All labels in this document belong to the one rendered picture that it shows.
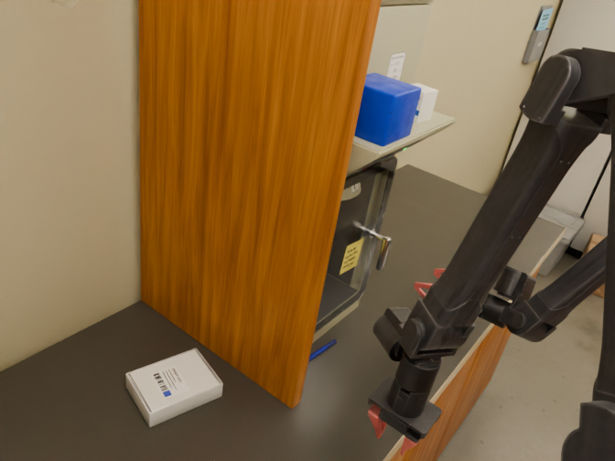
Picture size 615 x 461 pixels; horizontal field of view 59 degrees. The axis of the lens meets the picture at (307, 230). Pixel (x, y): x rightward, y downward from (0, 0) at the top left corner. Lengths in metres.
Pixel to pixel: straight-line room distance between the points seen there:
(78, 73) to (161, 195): 0.29
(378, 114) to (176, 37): 0.40
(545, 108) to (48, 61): 0.82
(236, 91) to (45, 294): 0.62
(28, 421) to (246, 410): 0.41
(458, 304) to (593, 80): 0.32
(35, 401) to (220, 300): 0.40
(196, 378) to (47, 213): 0.45
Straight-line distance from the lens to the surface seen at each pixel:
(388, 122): 0.93
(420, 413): 0.91
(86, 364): 1.29
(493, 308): 1.23
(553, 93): 0.63
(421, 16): 1.17
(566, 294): 1.17
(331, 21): 0.84
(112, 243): 1.33
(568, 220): 4.02
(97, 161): 1.22
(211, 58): 1.01
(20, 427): 1.20
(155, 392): 1.16
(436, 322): 0.77
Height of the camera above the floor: 1.83
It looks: 30 degrees down
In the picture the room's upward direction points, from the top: 10 degrees clockwise
